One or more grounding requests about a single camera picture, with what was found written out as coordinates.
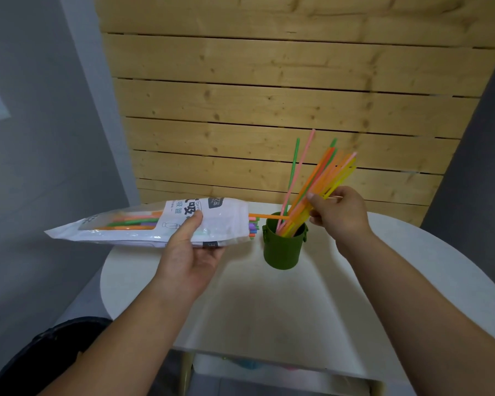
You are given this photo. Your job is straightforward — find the pink straw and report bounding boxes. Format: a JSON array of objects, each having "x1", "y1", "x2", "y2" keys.
[{"x1": 281, "y1": 129, "x2": 317, "y2": 222}]

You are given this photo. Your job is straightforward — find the bundle of straws in bag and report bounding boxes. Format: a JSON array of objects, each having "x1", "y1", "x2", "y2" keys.
[{"x1": 96, "y1": 210, "x2": 260, "y2": 240}]

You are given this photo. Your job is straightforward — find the person's right forearm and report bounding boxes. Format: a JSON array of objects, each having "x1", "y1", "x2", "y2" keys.
[{"x1": 337, "y1": 234, "x2": 495, "y2": 396}]

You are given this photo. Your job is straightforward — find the green straw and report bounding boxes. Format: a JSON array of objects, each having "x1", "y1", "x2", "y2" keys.
[{"x1": 288, "y1": 138, "x2": 301, "y2": 192}]

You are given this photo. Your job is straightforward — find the black bin bag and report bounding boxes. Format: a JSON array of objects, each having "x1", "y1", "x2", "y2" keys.
[{"x1": 0, "y1": 316, "x2": 114, "y2": 396}]

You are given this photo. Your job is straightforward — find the wooden slatted panel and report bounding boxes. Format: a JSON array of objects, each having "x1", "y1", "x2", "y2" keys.
[{"x1": 93, "y1": 0, "x2": 495, "y2": 227}]

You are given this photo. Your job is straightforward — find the green plastic cup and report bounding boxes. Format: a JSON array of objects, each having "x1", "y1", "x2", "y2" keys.
[{"x1": 262, "y1": 211, "x2": 309, "y2": 271}]

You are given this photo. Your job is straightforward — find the person's right hand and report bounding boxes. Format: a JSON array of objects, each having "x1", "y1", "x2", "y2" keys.
[{"x1": 306, "y1": 186, "x2": 374, "y2": 256}]

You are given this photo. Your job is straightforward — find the white plastic straw bag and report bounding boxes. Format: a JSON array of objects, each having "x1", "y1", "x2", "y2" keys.
[{"x1": 45, "y1": 197, "x2": 251, "y2": 249}]

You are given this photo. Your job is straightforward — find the wooden table leg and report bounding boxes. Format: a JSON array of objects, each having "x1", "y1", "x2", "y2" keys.
[{"x1": 177, "y1": 351, "x2": 195, "y2": 396}]

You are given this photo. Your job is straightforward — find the bunch of orange yellow straws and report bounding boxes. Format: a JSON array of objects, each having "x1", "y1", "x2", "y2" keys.
[{"x1": 277, "y1": 138, "x2": 358, "y2": 239}]

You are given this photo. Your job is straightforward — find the person's left hand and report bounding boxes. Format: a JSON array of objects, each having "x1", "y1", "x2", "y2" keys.
[{"x1": 154, "y1": 210, "x2": 226, "y2": 301}]

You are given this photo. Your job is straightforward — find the person's left forearm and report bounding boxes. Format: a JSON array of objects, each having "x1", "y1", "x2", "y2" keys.
[{"x1": 37, "y1": 278, "x2": 199, "y2": 396}]

